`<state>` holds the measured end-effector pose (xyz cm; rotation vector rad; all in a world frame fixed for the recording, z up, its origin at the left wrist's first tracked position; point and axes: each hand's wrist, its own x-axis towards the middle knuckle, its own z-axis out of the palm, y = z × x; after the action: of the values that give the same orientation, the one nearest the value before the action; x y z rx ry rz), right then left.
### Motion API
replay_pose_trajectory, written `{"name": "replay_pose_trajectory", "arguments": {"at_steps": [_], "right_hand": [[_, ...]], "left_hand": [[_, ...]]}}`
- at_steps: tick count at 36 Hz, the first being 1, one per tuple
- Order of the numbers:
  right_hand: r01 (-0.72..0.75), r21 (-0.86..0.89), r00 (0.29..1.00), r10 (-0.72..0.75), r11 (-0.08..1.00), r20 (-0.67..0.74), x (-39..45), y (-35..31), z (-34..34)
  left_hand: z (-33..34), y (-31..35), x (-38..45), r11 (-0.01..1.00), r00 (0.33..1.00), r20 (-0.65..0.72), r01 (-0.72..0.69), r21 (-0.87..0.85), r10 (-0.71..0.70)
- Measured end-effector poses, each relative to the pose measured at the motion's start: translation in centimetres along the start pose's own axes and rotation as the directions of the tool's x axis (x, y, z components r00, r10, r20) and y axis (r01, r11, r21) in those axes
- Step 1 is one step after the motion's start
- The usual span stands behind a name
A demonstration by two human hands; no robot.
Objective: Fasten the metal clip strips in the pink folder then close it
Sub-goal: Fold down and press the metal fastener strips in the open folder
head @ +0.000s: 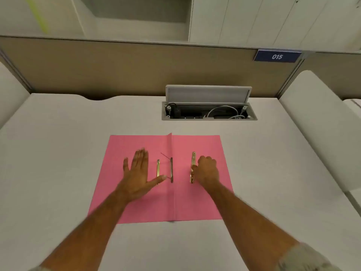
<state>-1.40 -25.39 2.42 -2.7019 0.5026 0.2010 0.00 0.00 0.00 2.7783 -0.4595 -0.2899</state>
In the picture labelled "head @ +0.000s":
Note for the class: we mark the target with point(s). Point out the open white shelf compartment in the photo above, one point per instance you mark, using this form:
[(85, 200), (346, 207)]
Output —
[(135, 16)]

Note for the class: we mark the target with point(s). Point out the person's left forearm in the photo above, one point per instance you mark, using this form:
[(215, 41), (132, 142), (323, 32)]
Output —
[(90, 231)]

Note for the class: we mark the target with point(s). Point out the person's left little finger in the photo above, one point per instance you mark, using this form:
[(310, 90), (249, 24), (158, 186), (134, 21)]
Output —
[(126, 166)]

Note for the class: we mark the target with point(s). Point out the person's right hand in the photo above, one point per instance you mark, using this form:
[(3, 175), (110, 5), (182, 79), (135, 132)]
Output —
[(207, 173)]

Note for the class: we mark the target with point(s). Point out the person's right thumb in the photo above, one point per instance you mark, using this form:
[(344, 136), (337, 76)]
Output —
[(194, 172)]

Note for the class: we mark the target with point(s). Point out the pink paper file folder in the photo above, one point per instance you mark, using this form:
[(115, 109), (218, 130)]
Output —
[(197, 203)]

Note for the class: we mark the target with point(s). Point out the gold metal fastener bar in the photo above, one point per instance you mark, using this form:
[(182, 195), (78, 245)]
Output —
[(193, 159)]

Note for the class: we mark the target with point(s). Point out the person's left hand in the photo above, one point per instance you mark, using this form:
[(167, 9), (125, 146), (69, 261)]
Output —
[(138, 180)]

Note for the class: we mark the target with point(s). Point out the person's left thumb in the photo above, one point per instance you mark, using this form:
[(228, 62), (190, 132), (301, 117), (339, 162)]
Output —
[(157, 180)]

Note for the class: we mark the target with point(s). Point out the gold metal fastener strip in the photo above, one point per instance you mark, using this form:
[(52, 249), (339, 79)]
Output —
[(158, 169)]

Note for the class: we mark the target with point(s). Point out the beige desk partition panel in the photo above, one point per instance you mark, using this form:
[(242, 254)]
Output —
[(112, 67)]

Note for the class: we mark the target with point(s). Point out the white rounded side divider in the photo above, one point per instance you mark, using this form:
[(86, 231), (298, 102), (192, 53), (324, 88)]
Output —
[(11, 93), (318, 124)]

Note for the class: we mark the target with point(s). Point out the grey metal fastener prong strip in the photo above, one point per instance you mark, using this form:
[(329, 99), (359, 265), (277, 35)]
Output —
[(171, 172)]

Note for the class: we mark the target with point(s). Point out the person's right forearm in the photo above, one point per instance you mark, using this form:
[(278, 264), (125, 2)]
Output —
[(251, 225)]

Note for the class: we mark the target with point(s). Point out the blue number sign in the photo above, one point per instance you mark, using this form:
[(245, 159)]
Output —
[(277, 56)]

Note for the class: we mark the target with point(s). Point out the white cabinet doors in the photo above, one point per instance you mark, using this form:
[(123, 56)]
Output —
[(268, 19)]

